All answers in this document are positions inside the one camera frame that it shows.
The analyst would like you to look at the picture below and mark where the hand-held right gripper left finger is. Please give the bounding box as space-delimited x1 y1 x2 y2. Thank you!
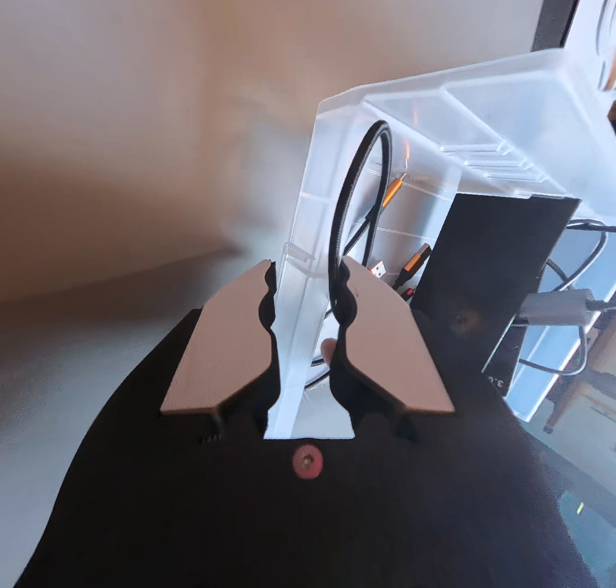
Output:
160 259 282 428

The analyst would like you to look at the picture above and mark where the black bin divider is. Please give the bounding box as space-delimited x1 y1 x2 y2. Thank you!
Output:
413 192 584 374

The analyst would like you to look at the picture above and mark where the black usb hub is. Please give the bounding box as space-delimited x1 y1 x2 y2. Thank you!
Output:
481 328 523 401

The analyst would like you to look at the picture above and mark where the cable with grey plug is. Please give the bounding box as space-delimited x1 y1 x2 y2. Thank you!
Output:
510 218 616 374

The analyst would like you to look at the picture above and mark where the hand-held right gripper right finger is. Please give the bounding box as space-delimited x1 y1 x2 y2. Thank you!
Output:
330 256 456 440

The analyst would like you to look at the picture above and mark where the black cable with red plugs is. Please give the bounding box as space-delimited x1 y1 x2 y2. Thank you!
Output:
367 259 418 302

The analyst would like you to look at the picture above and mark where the clear plastic bin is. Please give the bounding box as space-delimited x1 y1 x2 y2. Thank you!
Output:
264 49 616 440

